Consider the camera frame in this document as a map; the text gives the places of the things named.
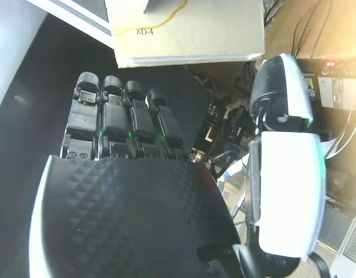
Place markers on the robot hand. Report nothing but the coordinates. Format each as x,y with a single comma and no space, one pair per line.
131,217

